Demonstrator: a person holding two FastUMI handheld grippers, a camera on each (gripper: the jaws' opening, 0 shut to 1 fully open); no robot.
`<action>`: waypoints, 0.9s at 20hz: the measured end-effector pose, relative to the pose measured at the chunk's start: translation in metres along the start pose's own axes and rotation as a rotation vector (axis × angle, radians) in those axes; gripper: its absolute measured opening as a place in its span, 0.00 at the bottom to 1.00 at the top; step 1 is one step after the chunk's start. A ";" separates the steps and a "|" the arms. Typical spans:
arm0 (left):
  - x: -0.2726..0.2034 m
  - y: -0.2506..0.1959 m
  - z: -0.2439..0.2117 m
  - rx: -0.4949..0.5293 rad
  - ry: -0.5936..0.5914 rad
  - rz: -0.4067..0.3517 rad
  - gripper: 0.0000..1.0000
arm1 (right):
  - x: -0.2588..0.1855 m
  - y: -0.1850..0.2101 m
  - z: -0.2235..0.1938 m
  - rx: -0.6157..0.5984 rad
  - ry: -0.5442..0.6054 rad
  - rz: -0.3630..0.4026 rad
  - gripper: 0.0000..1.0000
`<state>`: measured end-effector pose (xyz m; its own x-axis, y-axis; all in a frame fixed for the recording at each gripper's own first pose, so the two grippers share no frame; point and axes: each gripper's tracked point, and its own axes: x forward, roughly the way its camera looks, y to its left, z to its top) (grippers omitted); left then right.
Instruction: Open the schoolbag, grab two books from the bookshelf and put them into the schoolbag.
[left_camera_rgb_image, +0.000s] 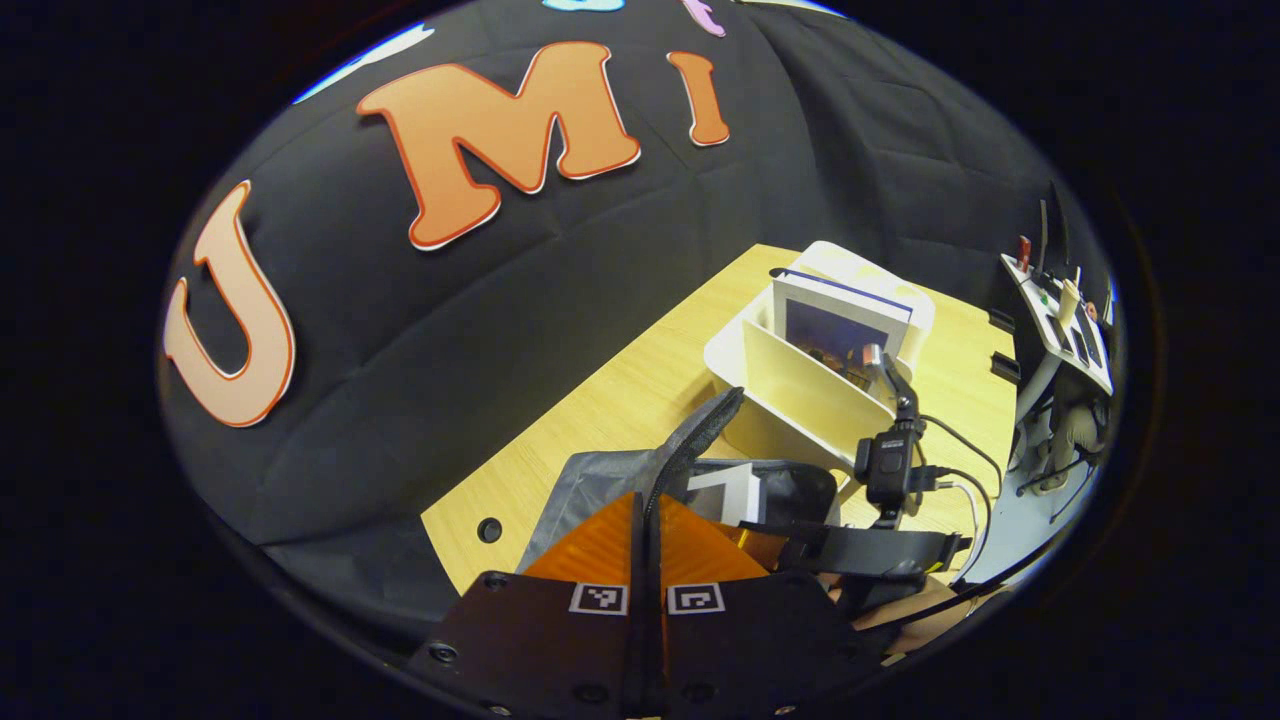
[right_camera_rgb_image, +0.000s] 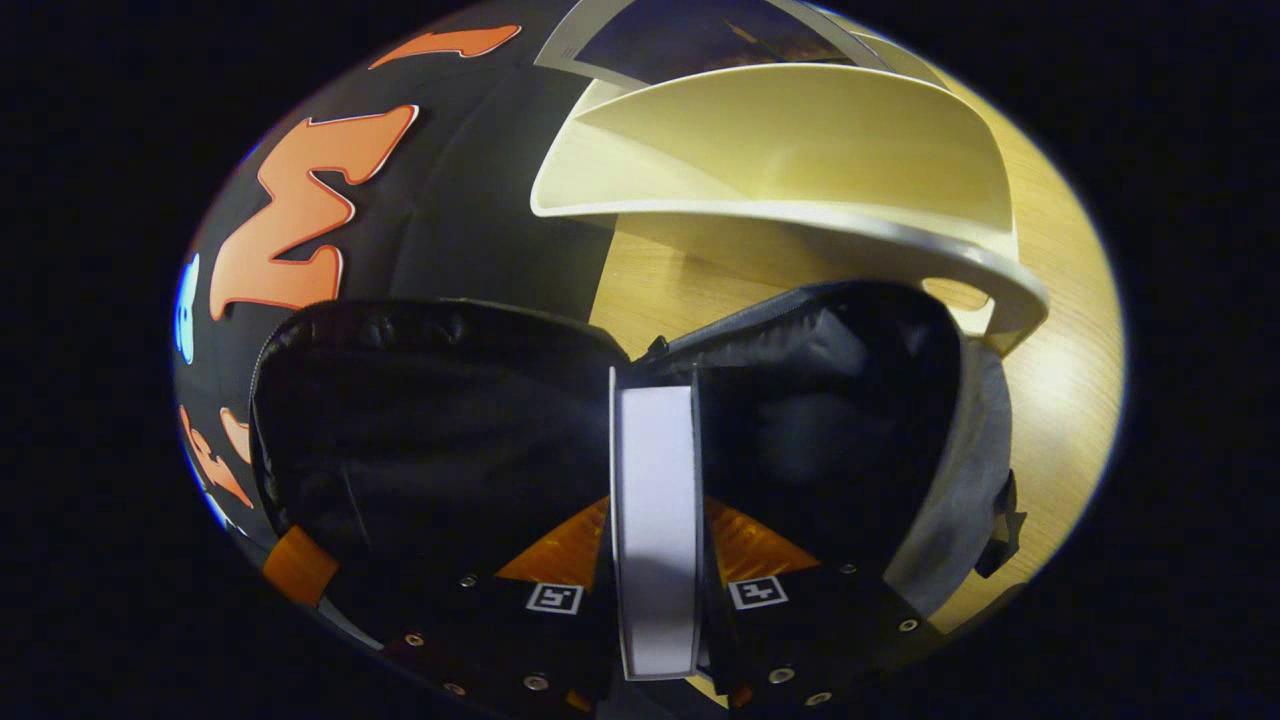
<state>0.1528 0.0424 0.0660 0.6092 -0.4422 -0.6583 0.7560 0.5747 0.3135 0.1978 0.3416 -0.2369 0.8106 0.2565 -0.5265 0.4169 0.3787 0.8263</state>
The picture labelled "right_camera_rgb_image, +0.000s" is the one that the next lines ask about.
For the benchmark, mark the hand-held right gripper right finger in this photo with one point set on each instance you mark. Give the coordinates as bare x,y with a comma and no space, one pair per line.
820,630

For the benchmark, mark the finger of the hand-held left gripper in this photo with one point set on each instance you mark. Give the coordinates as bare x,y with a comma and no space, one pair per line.
300,565

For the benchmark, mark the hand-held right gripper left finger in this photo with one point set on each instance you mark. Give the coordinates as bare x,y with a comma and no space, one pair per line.
480,640

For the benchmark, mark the grey portrait cover book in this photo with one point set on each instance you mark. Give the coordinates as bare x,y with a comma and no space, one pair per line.
655,520

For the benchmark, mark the grey schoolbag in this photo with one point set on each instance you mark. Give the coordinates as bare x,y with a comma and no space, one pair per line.
450,430

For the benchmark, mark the white bookshelf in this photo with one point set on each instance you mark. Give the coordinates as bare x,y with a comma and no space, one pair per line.
800,150

